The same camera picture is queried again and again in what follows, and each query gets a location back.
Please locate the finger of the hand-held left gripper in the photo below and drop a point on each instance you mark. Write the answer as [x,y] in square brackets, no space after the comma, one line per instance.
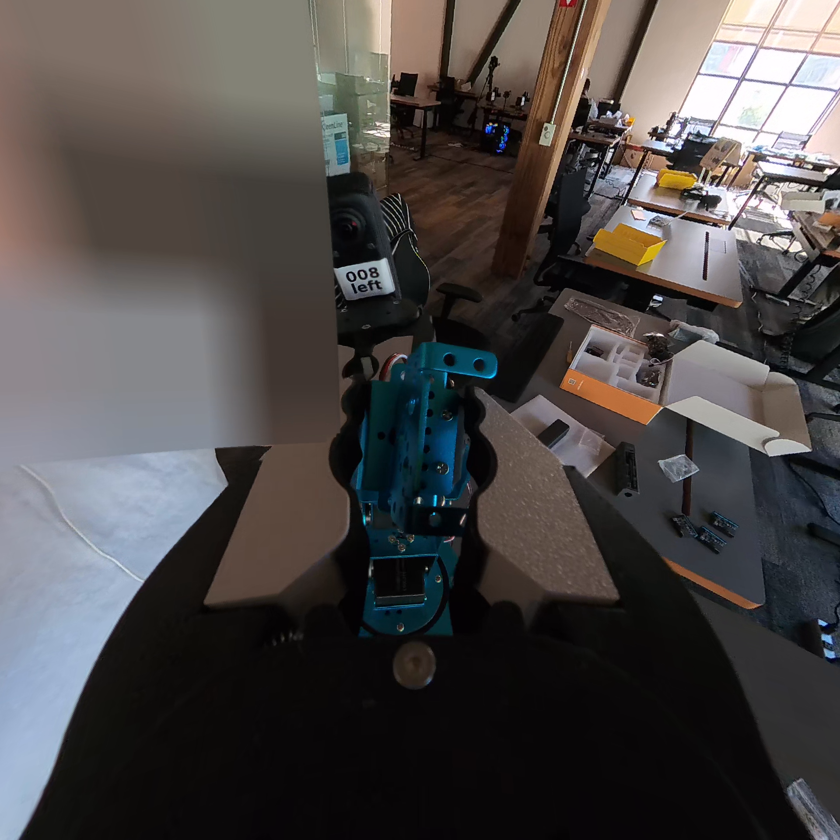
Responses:
[346,367]

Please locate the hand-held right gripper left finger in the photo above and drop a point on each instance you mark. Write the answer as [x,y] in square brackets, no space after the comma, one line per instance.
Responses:
[282,525]

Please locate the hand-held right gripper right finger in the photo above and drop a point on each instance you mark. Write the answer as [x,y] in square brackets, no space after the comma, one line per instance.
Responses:
[544,525]

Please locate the blue toy robot arm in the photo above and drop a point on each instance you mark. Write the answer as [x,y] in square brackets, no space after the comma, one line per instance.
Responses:
[407,426]

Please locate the grey desk with orange edge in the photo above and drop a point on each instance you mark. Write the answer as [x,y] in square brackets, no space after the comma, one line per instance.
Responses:
[715,485]

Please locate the wooden top desk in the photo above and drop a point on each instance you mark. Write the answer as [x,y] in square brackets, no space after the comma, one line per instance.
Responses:
[413,100]

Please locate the light desk with slot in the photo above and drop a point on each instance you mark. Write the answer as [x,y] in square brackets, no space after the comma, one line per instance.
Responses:
[682,262]

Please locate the wood edged desk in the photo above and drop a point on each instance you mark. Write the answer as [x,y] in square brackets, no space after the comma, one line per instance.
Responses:
[663,200]

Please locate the black office chair with armrest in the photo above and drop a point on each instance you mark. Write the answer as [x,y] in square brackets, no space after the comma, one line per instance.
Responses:
[459,293]

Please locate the black rectangular block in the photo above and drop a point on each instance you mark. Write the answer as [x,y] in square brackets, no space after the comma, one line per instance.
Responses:
[554,433]

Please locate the striped cloth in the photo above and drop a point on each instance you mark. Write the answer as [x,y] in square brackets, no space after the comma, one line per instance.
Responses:
[397,223]

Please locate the black ribbed part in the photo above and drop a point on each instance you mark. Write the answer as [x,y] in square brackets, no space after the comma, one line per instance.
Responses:
[627,469]

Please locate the white paper sheet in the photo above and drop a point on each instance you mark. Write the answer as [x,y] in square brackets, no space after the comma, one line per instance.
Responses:
[531,413]

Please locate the small clear plastic bag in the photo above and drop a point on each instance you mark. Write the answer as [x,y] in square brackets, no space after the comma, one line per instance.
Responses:
[679,467]

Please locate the brown rod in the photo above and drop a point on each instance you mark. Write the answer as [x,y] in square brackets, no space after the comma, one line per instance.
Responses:
[688,472]

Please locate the black rectangular pad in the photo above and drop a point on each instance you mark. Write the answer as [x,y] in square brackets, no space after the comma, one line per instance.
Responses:
[528,358]

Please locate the stack of cardboard boxes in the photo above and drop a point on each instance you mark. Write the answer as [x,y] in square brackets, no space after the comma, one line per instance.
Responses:
[341,144]

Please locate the wooden pillar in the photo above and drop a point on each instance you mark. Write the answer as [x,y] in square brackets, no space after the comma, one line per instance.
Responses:
[538,184]

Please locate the lit computer tower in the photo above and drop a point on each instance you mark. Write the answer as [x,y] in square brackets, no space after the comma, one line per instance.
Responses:
[497,138]

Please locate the flat bag of black parts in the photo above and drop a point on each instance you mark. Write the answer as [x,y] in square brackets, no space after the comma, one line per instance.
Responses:
[604,315]

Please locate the orange white cardboard box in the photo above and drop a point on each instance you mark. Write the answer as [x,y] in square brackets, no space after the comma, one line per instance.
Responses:
[722,380]

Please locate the crumpled clear plastic bag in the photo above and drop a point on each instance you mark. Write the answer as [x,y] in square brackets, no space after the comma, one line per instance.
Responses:
[692,331]

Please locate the large yellow plastic bin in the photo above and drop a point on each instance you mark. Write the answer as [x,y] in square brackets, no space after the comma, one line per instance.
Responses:
[623,246]

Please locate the small yellow plastic bin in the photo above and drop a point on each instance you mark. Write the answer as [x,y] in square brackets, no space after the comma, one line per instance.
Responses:
[676,179]

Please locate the small clear labelled bag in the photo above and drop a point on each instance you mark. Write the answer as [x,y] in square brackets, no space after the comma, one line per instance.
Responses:
[817,814]

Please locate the large grid window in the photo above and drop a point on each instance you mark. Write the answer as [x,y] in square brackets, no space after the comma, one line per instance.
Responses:
[768,79]

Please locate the white wall switch box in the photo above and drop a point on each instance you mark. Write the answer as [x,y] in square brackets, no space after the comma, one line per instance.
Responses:
[548,133]

